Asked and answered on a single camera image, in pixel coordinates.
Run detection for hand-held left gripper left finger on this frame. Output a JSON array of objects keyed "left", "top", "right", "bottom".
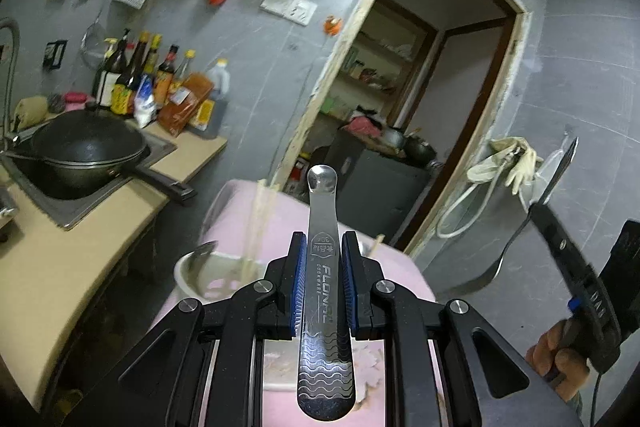
[{"left": 40, "top": 231, "right": 307, "bottom": 427}]

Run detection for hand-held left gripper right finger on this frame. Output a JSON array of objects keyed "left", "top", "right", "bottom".
[{"left": 342, "top": 230, "right": 582, "bottom": 427}]

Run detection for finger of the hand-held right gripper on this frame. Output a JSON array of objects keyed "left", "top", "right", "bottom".
[{"left": 529, "top": 136, "right": 594, "bottom": 294}]

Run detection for stainless steel spoon handle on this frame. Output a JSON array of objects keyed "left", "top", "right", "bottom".
[{"left": 296, "top": 164, "right": 357, "bottom": 422}]

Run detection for steel soup spoon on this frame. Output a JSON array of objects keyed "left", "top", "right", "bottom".
[{"left": 462, "top": 207, "right": 536, "bottom": 293}]

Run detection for white plastic utensil basket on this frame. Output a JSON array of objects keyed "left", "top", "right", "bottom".
[{"left": 173, "top": 243, "right": 269, "bottom": 304}]

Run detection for person's right hand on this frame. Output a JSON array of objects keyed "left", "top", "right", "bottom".
[{"left": 525, "top": 321, "right": 599, "bottom": 404}]

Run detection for hanging clear plastic bag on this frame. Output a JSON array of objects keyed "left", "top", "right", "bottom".
[{"left": 520, "top": 134, "right": 571, "bottom": 213}]

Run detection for pink tablecloth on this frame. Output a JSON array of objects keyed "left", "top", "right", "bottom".
[{"left": 150, "top": 178, "right": 442, "bottom": 427}]

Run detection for grey metal cabinet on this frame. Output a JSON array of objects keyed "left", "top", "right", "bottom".
[{"left": 320, "top": 129, "right": 436, "bottom": 253}]

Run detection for cream rubber gloves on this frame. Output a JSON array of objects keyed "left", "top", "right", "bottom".
[{"left": 467, "top": 137, "right": 544, "bottom": 196}]

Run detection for black pot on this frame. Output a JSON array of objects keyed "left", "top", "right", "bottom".
[{"left": 402, "top": 134, "right": 437, "bottom": 166}]

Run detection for red cloth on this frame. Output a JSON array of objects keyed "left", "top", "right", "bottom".
[{"left": 347, "top": 117, "right": 384, "bottom": 139}]

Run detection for large dark liquid jug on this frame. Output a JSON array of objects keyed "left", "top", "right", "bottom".
[{"left": 189, "top": 59, "right": 232, "bottom": 140}]

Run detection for wooden storage shelf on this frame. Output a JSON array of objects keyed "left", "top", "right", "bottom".
[{"left": 322, "top": 32, "right": 417, "bottom": 123}]

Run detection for red chili powder bag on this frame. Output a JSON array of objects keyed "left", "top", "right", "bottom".
[{"left": 156, "top": 73, "right": 215, "bottom": 138}]

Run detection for white blue salt bag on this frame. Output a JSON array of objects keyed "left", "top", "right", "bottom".
[{"left": 132, "top": 74, "right": 157, "bottom": 128}]

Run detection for clear yellow cap bottle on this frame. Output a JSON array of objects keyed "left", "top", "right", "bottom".
[{"left": 172, "top": 50, "right": 197, "bottom": 93}]

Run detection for red label vinegar bottle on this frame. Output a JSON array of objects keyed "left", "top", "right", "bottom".
[{"left": 155, "top": 45, "right": 180, "bottom": 108}]

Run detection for black wok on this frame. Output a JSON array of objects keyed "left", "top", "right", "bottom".
[{"left": 2, "top": 142, "right": 196, "bottom": 206}]

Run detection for black wok lid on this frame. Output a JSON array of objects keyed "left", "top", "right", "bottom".
[{"left": 30, "top": 103, "right": 150, "bottom": 168}]

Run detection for tall black cap sauce bottle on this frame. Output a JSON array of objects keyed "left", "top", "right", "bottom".
[{"left": 111, "top": 32, "right": 151, "bottom": 116}]

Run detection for slim yellow cap bottle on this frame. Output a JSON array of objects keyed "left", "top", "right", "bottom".
[{"left": 145, "top": 34, "right": 164, "bottom": 80}]

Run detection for yellow cap sauce bottle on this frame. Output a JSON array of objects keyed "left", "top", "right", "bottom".
[{"left": 92, "top": 38, "right": 119, "bottom": 108}]

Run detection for dark pump top bottle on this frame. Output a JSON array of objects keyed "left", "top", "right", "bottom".
[{"left": 100, "top": 28, "right": 130, "bottom": 108}]

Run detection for tan loofah sponge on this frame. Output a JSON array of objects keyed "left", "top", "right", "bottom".
[{"left": 14, "top": 95, "right": 51, "bottom": 128}]

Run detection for steel faucet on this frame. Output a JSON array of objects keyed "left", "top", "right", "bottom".
[{"left": 0, "top": 18, "right": 21, "bottom": 142}]

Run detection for white hose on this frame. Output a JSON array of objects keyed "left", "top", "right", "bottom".
[{"left": 436, "top": 144, "right": 526, "bottom": 239}]

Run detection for wooden door frame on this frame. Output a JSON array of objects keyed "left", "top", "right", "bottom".
[{"left": 270, "top": 0, "right": 532, "bottom": 269}]

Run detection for wire mesh strainer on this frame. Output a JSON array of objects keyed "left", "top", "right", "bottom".
[{"left": 80, "top": 0, "right": 131, "bottom": 68}]

